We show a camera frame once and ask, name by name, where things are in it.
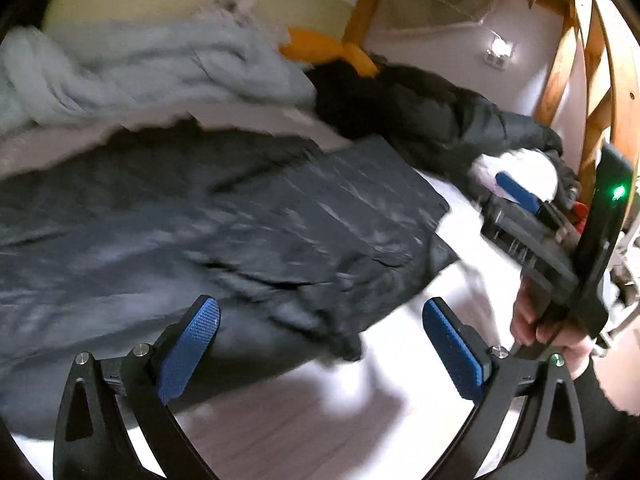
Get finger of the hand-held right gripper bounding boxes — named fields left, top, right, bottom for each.
left=495, top=171, right=566, bottom=233

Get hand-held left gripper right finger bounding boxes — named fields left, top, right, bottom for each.
left=421, top=296, right=587, bottom=480

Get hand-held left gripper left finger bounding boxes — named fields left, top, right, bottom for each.
left=52, top=296, right=222, bottom=480

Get black puffer jacket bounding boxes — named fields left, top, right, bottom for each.
left=0, top=117, right=461, bottom=411

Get person's right forearm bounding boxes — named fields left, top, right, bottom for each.
left=570, top=357, right=640, bottom=480

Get person's right hand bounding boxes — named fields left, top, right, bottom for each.
left=510, top=275, right=601, bottom=382

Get white plastic bag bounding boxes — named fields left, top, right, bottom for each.
left=472, top=149, right=561, bottom=206

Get dark grey coat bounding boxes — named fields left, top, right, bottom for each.
left=307, top=57, right=566, bottom=186

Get yellow pillow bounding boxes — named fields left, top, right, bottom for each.
left=279, top=27, right=380, bottom=78

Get light grey duvet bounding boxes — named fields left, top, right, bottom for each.
left=0, top=22, right=318, bottom=133

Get crumpled pale garment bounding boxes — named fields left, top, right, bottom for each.
left=197, top=0, right=281, bottom=26

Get wooden bed frame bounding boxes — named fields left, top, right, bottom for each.
left=340, top=0, right=640, bottom=241

